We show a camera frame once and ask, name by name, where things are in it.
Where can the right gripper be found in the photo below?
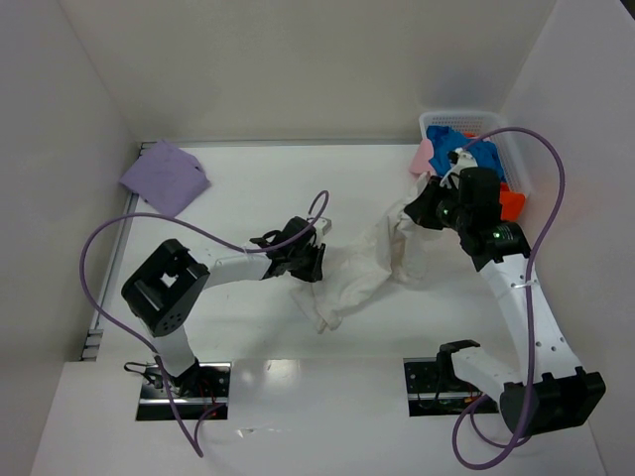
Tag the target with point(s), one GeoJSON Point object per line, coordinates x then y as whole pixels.
{"type": "Point", "coordinates": [425, 206]}

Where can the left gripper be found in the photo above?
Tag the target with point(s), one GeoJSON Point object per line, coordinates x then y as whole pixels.
{"type": "Point", "coordinates": [312, 263]}

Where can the white t shirt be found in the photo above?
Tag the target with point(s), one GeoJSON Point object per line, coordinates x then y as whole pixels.
{"type": "Point", "coordinates": [394, 248]}

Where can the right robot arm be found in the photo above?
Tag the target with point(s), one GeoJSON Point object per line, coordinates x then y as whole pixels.
{"type": "Point", "coordinates": [551, 391]}

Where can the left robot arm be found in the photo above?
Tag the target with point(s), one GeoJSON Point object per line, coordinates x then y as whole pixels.
{"type": "Point", "coordinates": [163, 291]}

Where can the pink t shirt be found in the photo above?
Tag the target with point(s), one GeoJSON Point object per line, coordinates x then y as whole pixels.
{"type": "Point", "coordinates": [420, 163]}

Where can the orange t shirt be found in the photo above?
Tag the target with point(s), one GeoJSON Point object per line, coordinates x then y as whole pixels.
{"type": "Point", "coordinates": [512, 203]}

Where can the white plastic basket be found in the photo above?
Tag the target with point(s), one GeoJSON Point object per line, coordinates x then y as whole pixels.
{"type": "Point", "coordinates": [480, 122]}

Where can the folded purple t shirt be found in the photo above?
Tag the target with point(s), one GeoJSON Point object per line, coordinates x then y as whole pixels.
{"type": "Point", "coordinates": [167, 178]}

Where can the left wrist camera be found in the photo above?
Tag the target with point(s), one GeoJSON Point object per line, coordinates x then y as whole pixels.
{"type": "Point", "coordinates": [322, 226]}

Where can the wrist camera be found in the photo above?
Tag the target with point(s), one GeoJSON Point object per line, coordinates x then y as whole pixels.
{"type": "Point", "coordinates": [460, 159]}
{"type": "Point", "coordinates": [322, 226]}

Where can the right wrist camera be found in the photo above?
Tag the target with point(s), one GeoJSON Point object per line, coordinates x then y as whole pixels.
{"type": "Point", "coordinates": [460, 159]}

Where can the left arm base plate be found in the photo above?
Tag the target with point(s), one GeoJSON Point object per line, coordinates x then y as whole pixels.
{"type": "Point", "coordinates": [207, 396]}

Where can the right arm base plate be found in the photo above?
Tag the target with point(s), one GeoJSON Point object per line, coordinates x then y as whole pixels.
{"type": "Point", "coordinates": [430, 396]}

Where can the aluminium rail bracket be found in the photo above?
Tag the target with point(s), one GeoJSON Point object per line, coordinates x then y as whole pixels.
{"type": "Point", "coordinates": [91, 345]}

